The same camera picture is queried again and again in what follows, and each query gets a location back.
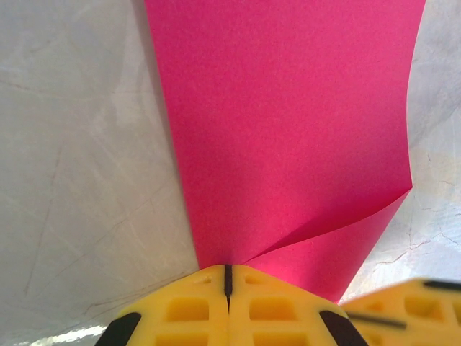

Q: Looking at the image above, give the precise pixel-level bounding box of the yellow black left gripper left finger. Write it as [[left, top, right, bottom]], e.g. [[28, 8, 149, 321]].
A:
[[95, 265, 231, 346]]

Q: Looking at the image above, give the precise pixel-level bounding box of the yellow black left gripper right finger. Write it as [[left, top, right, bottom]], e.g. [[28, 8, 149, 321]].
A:
[[229, 265, 369, 346]]

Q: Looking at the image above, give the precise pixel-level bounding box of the pink paper sheet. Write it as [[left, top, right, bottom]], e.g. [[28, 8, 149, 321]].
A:
[[143, 0, 428, 306]]

